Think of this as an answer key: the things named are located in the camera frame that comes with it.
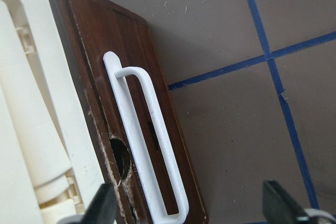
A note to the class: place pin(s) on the dark wooden drawer box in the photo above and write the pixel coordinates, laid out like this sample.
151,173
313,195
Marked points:
130,115

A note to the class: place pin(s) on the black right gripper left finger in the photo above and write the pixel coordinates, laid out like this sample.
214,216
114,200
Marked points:
102,208

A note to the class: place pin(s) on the cream plastic tray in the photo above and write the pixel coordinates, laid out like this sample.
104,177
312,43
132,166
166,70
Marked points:
49,169

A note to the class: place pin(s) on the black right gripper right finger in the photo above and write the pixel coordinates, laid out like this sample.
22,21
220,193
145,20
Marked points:
279,206

